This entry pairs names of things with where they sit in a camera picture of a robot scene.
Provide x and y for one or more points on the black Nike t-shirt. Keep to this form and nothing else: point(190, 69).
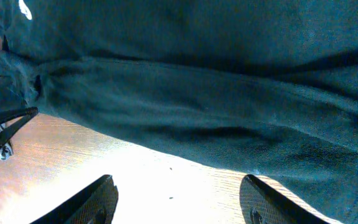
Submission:
point(268, 86)

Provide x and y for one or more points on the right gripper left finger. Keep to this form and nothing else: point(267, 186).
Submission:
point(95, 204)

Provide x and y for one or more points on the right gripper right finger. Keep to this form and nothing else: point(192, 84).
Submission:
point(261, 204)

